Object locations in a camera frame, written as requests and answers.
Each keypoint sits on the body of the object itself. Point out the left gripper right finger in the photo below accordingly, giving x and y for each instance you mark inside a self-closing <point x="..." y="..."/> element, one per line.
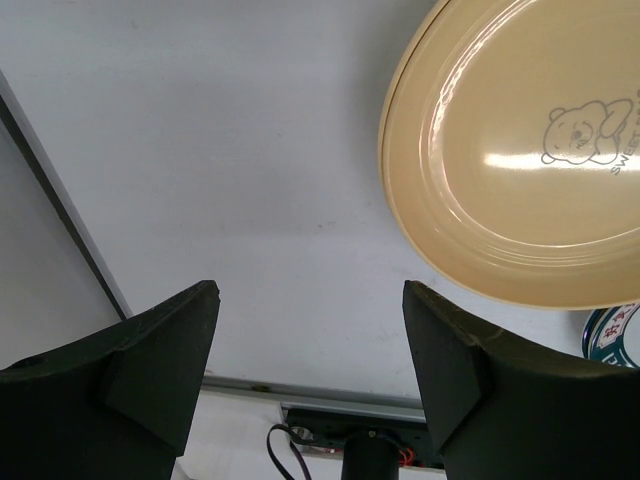
<point x="499" y="406"/>

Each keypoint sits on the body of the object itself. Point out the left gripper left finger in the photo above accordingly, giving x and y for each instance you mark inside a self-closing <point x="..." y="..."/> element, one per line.
<point x="117" y="404"/>

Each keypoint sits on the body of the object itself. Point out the green rimmed lettered plate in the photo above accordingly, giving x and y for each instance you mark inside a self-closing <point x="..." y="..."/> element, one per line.
<point x="611" y="336"/>

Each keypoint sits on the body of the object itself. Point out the tan plate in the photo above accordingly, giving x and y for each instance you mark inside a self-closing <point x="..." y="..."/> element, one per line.
<point x="509" y="149"/>

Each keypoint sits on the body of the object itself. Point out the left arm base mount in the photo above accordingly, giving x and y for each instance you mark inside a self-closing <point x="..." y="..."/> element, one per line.
<point x="370" y="447"/>

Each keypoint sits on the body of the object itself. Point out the aluminium frame rail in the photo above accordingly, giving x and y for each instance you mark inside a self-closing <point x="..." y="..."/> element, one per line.
<point x="55" y="284"/>

